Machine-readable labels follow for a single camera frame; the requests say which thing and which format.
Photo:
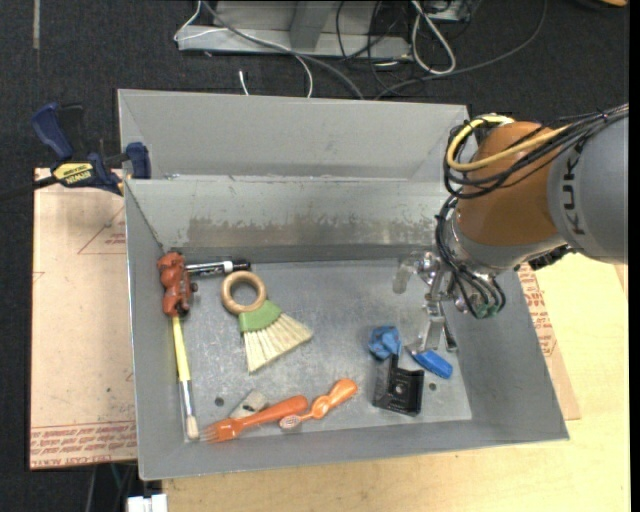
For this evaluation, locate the black angled bracket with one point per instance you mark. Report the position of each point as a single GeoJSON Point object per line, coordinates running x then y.
{"type": "Point", "coordinates": [400, 390]}

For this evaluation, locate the blue crumpled lump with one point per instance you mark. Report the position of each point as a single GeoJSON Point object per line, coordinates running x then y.
{"type": "Point", "coordinates": [385, 342]}

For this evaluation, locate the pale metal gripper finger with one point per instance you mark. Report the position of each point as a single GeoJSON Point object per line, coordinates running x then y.
{"type": "Point", "coordinates": [434, 334]}
{"type": "Point", "coordinates": [450, 339]}

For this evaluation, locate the grey beige small block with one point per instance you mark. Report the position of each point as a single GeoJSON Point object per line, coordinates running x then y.
{"type": "Point", "coordinates": [247, 404]}

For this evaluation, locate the brown cardboard board red print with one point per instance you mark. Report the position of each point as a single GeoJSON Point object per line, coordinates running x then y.
{"type": "Point", "coordinates": [80, 320]}

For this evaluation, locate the orange plastic fork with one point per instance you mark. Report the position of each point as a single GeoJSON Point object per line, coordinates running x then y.
{"type": "Point", "coordinates": [260, 417]}

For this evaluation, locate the orange plastic toothbrush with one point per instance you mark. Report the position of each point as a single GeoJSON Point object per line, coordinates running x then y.
{"type": "Point", "coordinates": [327, 400]}

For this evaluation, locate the grey metal bin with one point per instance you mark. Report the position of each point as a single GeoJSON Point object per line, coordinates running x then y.
{"type": "Point", "coordinates": [325, 300]}

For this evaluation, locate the black and white marker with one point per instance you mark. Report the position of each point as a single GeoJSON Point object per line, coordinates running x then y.
{"type": "Point", "coordinates": [215, 266]}

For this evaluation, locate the green hand brush pale bristles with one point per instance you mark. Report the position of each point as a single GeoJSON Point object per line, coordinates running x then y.
{"type": "Point", "coordinates": [267, 335]}

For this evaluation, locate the red-brown toy animal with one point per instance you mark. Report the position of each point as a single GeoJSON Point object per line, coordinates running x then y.
{"type": "Point", "coordinates": [174, 285]}

